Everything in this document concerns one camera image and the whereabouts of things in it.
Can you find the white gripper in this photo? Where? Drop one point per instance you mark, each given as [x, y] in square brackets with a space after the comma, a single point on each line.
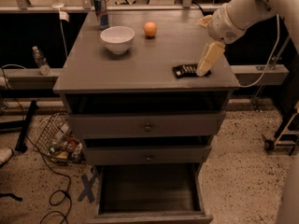
[222, 26]

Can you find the black rxbar chocolate bar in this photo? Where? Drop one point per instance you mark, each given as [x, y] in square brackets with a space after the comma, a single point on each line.
[185, 70]

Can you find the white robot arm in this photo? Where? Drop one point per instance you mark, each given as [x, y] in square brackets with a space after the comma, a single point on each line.
[245, 13]

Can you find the grey top drawer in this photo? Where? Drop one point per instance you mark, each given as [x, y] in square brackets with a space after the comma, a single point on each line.
[129, 126]

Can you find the grey wooden drawer cabinet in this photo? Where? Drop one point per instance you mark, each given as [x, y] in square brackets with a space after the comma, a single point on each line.
[94, 81]

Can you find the grey middle drawer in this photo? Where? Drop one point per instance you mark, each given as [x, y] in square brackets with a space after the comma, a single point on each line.
[145, 155]

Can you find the grey open bottom drawer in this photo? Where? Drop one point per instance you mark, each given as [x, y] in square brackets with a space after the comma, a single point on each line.
[149, 194]

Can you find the orange fruit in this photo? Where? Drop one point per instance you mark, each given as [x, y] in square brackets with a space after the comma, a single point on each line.
[150, 29]

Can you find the white ceramic bowl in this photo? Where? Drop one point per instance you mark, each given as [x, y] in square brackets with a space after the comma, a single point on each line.
[118, 39]

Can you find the blue silver energy drink can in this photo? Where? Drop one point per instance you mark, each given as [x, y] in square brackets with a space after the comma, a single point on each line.
[100, 7]

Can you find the clear plastic water bottle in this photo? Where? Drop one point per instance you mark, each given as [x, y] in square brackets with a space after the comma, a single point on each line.
[41, 61]

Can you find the black metal stand leg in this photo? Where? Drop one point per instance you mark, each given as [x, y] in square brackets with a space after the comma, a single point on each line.
[21, 146]

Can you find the white shoe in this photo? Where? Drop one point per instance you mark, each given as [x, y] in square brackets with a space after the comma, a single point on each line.
[6, 154]

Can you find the wheeled cart frame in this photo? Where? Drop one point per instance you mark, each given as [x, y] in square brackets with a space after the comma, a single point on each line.
[283, 136]

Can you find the wire basket with groceries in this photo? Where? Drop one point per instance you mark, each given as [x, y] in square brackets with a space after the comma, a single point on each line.
[57, 143]

